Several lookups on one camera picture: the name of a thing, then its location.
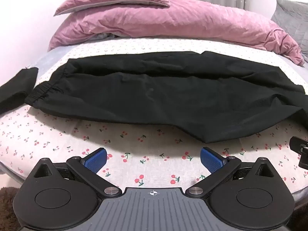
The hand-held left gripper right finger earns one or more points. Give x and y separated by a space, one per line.
211 160

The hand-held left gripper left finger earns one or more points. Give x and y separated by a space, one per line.
95 160

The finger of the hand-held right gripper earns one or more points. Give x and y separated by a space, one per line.
299 146

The black pants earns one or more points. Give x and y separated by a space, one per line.
144 96

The cherry print bed sheet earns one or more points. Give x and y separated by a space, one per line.
149 158

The brown furry rug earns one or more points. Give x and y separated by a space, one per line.
7 202

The folded black garment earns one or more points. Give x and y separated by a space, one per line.
16 89

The grey quilted blanket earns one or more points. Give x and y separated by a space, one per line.
291 16

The pink duvet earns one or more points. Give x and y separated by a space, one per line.
180 21

